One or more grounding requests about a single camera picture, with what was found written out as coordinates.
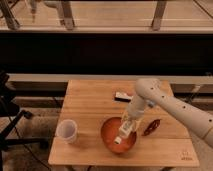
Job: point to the white plastic cup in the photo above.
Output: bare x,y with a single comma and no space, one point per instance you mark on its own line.
67,130

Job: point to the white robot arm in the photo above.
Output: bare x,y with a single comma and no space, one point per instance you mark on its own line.
196,120

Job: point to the clear plastic bottle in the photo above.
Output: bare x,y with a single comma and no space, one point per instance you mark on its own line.
128,125

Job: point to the black white small box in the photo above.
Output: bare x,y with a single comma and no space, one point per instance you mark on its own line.
121,96

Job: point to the red chili pepper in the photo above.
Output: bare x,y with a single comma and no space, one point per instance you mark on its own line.
151,127

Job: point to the wooden table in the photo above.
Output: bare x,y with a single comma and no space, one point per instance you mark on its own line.
90,103

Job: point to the black office chair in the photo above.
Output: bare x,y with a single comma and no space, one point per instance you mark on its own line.
13,112

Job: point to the orange ceramic bowl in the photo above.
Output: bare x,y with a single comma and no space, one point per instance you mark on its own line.
109,131

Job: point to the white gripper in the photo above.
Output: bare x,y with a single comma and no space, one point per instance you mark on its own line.
136,107

